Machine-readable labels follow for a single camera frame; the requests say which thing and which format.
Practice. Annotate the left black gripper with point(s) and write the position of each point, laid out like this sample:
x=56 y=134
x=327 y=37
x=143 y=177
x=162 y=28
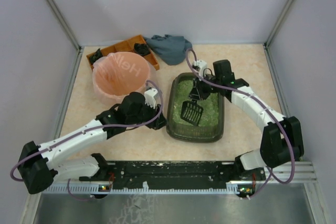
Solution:
x=159 y=118

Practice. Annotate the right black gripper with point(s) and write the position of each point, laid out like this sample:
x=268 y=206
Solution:
x=199 y=87

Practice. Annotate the black litter scoop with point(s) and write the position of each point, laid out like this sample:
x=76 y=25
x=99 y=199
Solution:
x=191 y=112

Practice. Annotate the dark litter box tray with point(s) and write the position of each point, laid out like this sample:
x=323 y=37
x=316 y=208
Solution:
x=211 y=125

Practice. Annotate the pink bag-lined trash bin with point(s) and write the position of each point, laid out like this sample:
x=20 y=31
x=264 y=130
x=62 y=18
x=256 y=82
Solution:
x=118 y=74

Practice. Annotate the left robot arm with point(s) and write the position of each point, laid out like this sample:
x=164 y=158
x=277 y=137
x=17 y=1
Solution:
x=41 y=165

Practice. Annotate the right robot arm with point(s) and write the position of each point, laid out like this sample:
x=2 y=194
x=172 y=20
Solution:
x=281 y=140

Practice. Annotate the blue-grey cloth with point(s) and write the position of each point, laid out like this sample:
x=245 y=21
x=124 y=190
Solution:
x=171 y=49

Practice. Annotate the dark rolled item far right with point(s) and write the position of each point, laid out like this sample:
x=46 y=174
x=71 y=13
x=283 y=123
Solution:
x=141 y=49

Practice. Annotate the dark rolled item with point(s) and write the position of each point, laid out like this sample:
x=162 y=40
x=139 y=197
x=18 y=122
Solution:
x=95 y=56
x=141 y=49

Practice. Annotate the orange compartment tray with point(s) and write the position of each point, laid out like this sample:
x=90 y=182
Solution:
x=127 y=46

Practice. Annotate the dark rolled item far left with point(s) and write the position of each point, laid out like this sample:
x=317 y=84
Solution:
x=95 y=56

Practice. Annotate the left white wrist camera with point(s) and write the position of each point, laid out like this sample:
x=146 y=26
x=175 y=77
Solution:
x=150 y=97

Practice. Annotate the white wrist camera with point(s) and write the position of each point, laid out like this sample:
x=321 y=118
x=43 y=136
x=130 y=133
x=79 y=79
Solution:
x=150 y=97
x=200 y=66

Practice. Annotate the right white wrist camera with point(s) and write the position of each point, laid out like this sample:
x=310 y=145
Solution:
x=200 y=66

